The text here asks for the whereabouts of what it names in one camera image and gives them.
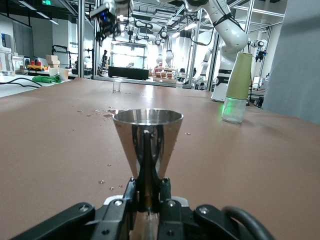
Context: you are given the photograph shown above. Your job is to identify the brown table mat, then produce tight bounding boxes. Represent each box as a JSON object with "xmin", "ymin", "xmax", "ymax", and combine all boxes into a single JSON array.
[{"xmin": 0, "ymin": 77, "xmax": 320, "ymax": 240}]

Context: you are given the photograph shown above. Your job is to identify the bread loaves on rack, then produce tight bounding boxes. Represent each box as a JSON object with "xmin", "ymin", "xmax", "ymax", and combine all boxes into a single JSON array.
[{"xmin": 152, "ymin": 66, "xmax": 178, "ymax": 81}]

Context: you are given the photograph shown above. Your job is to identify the colourful toy vehicle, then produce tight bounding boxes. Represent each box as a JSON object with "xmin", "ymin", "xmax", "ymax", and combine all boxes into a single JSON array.
[{"xmin": 26, "ymin": 59, "xmax": 50, "ymax": 73}]

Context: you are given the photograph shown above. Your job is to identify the glass display cabinet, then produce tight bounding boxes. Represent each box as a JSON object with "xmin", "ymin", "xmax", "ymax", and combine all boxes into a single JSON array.
[{"xmin": 109, "ymin": 41, "xmax": 148, "ymax": 68}]

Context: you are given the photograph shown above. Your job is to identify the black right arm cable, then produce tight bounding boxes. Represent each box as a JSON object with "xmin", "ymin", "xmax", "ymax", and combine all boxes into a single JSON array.
[{"xmin": 189, "ymin": 0, "xmax": 235, "ymax": 47}]

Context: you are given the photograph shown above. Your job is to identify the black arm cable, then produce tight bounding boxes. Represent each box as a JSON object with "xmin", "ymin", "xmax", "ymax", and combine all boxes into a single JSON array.
[
  {"xmin": 189, "ymin": 0, "xmax": 235, "ymax": 47},
  {"xmin": 221, "ymin": 205, "xmax": 276, "ymax": 240}
]

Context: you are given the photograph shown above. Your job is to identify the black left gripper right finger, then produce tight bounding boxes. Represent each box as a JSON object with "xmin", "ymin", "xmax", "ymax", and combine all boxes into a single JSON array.
[{"xmin": 156, "ymin": 176, "xmax": 251, "ymax": 240}]

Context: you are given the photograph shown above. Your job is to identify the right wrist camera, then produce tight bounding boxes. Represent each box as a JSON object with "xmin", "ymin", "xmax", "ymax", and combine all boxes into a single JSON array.
[{"xmin": 89, "ymin": 2, "xmax": 112, "ymax": 20}]

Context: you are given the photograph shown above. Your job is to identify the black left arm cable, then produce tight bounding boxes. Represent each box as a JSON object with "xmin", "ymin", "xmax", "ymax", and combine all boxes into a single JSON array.
[{"xmin": 221, "ymin": 205, "xmax": 276, "ymax": 240}]

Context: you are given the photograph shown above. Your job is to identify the long black box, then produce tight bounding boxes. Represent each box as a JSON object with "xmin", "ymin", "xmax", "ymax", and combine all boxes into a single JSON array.
[{"xmin": 107, "ymin": 65, "xmax": 150, "ymax": 81}]

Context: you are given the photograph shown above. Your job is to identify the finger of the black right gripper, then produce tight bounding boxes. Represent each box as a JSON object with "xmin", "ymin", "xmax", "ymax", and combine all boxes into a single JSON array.
[
  {"xmin": 94, "ymin": 30, "xmax": 105, "ymax": 47},
  {"xmin": 109, "ymin": 26, "xmax": 123, "ymax": 39}
]

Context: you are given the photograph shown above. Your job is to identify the green cloth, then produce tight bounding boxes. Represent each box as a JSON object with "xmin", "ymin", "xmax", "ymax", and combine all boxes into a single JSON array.
[{"xmin": 31, "ymin": 74, "xmax": 63, "ymax": 85}]

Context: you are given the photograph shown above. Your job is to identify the black desk cable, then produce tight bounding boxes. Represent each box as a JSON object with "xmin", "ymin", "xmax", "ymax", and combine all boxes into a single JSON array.
[{"xmin": 0, "ymin": 77, "xmax": 43, "ymax": 88}]

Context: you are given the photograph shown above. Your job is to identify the steel double cone jigger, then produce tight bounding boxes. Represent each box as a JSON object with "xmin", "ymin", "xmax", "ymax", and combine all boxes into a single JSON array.
[{"xmin": 112, "ymin": 108, "xmax": 185, "ymax": 240}]

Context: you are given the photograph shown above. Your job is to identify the spilled liquid puddle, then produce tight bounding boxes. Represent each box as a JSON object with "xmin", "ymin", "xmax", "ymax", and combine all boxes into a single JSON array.
[{"xmin": 103, "ymin": 108, "xmax": 131, "ymax": 119}]

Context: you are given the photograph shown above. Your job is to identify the grey partition panel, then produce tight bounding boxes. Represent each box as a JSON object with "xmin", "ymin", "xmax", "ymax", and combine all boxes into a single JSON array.
[{"xmin": 262, "ymin": 0, "xmax": 320, "ymax": 125}]

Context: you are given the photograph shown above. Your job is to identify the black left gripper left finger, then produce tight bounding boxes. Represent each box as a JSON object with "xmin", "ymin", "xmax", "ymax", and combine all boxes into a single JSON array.
[{"xmin": 14, "ymin": 176, "xmax": 138, "ymax": 240}]

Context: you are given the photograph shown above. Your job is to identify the green sleeved glass bottle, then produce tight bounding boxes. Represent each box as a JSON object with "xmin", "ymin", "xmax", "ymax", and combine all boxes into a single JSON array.
[{"xmin": 220, "ymin": 51, "xmax": 253, "ymax": 125}]

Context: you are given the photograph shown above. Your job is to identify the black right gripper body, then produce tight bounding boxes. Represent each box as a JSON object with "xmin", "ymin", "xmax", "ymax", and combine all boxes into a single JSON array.
[{"xmin": 98, "ymin": 12, "xmax": 120, "ymax": 35}]

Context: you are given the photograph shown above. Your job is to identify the aluminium frame structure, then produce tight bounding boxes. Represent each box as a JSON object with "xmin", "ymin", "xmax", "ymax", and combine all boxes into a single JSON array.
[{"xmin": 77, "ymin": 0, "xmax": 286, "ymax": 91}]

